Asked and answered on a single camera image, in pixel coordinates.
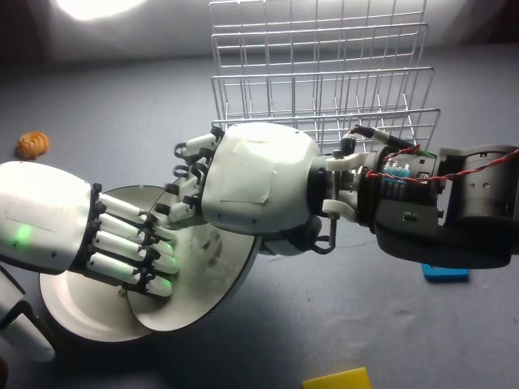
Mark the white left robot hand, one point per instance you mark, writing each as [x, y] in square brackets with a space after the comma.
[40, 210]

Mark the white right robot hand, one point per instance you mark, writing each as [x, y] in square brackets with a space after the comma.
[255, 174]

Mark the white plate with dark rim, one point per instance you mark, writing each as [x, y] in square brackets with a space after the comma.
[202, 283]
[73, 300]

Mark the orange swirl cookie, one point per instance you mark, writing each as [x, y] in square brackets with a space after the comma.
[33, 145]

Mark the blue block with two holes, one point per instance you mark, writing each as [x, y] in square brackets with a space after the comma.
[444, 276]

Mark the yellow flat block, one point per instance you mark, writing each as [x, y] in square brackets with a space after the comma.
[338, 381]

